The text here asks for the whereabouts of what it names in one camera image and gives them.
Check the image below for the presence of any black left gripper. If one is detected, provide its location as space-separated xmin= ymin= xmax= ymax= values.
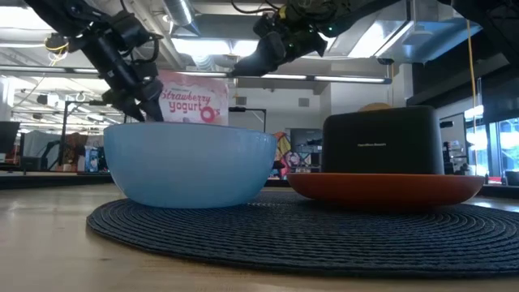
xmin=80 ymin=34 xmax=165 ymax=123

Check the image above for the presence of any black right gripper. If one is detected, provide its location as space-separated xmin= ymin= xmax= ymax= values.
xmin=229 ymin=0 xmax=329 ymax=78

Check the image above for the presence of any pink strawberry yogurt cereal box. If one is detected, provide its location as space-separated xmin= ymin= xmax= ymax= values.
xmin=157 ymin=69 xmax=230 ymax=126

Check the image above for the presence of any tan toast slice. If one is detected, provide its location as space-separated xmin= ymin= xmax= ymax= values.
xmin=358 ymin=102 xmax=393 ymax=113

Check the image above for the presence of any light blue bowl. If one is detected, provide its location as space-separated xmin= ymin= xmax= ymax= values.
xmin=103 ymin=122 xmax=279 ymax=209

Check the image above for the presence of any black tripod stand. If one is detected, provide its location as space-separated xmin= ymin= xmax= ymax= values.
xmin=58 ymin=99 xmax=107 ymax=171

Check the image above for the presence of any long ceiling light fixture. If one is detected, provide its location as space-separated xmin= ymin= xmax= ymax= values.
xmin=0 ymin=64 xmax=393 ymax=85

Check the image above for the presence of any black monitor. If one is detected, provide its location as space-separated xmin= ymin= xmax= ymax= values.
xmin=0 ymin=120 xmax=20 ymax=154

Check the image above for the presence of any black toaster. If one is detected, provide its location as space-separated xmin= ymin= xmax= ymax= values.
xmin=321 ymin=105 xmax=446 ymax=175

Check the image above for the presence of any orange plate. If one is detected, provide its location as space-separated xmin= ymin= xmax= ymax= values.
xmin=285 ymin=172 xmax=486 ymax=210

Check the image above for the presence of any dark round woven placemat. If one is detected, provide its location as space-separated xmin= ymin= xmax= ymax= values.
xmin=86 ymin=190 xmax=519 ymax=279

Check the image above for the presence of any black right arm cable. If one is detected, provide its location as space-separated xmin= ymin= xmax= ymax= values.
xmin=230 ymin=0 xmax=271 ymax=15

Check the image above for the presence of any black frame stand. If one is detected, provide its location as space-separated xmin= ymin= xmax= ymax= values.
xmin=229 ymin=106 xmax=268 ymax=133

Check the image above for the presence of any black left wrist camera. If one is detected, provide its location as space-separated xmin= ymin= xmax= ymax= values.
xmin=107 ymin=10 xmax=164 ymax=56

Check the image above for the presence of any silver ceiling duct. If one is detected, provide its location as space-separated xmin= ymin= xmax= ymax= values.
xmin=161 ymin=0 xmax=200 ymax=37

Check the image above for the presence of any yellow ceiling cable reel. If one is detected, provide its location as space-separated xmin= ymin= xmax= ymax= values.
xmin=44 ymin=32 xmax=70 ymax=56

